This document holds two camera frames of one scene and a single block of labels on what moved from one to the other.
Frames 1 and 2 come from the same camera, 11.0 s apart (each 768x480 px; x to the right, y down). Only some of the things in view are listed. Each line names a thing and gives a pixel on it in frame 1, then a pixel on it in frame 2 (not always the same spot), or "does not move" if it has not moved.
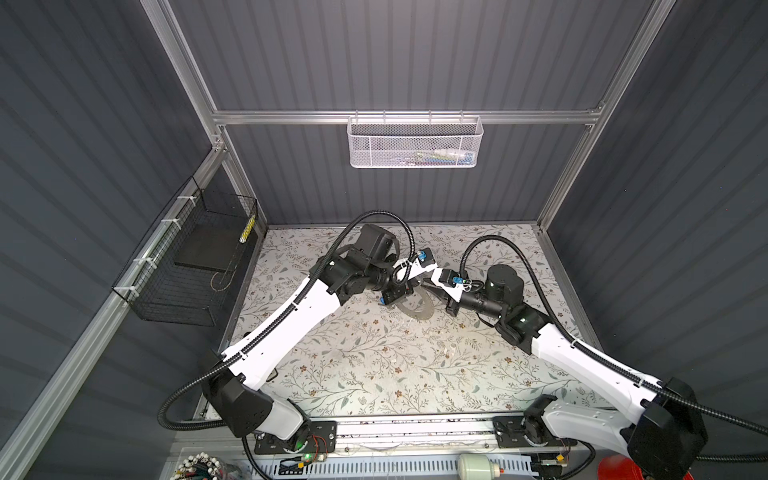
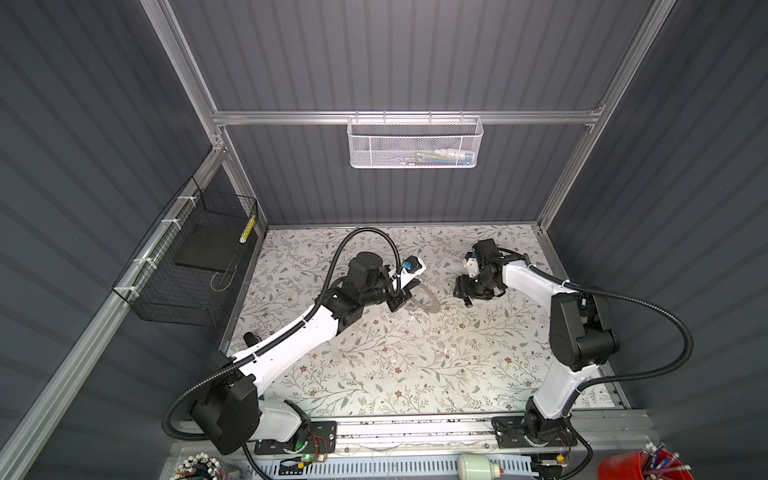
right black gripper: [451, 303] → [463, 289]
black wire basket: [181, 273] does not move
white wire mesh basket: [415, 141] does not move
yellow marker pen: [250, 224] does not move
